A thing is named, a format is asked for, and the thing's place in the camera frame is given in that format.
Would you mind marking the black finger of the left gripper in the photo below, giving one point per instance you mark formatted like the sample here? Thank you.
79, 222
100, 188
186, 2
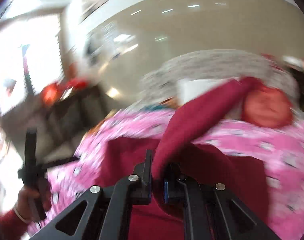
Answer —
60, 162

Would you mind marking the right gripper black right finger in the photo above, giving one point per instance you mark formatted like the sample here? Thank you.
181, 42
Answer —
211, 212

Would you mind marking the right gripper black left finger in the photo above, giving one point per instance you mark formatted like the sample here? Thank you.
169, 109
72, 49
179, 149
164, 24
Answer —
103, 212

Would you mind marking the dark red garment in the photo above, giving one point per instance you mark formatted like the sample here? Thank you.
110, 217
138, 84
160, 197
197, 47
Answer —
244, 176

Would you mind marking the red sleeve forearm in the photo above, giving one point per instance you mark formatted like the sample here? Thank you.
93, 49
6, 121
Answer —
12, 226

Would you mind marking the person's left hand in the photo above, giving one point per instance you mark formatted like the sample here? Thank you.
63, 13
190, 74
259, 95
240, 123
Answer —
25, 196

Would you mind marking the dark wooden side table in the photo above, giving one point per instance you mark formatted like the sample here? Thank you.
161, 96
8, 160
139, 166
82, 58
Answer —
60, 126

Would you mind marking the red box on table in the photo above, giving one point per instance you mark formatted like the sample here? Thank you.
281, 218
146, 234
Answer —
57, 91

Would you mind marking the pink penguin blanket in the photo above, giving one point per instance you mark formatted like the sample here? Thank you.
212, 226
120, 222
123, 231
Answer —
281, 150

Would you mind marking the red heart cushion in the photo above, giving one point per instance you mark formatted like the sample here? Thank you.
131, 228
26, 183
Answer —
267, 107

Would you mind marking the white pillow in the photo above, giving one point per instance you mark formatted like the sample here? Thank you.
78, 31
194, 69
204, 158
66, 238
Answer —
188, 89

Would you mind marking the floral grey quilt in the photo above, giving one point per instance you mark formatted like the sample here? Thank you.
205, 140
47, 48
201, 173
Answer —
160, 84

